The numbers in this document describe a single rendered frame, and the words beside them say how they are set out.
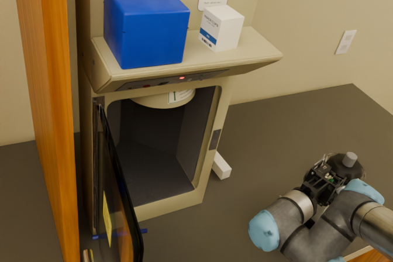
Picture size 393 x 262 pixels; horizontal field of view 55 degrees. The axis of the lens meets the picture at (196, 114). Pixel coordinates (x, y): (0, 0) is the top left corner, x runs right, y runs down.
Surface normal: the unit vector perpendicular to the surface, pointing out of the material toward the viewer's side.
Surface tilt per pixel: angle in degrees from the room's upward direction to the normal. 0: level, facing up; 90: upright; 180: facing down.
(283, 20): 90
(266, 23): 90
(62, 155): 90
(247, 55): 0
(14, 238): 0
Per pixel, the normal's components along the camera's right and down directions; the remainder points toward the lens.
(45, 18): 0.44, 0.62
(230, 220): 0.16, -0.77
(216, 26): -0.81, 0.25
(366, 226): -0.94, -0.24
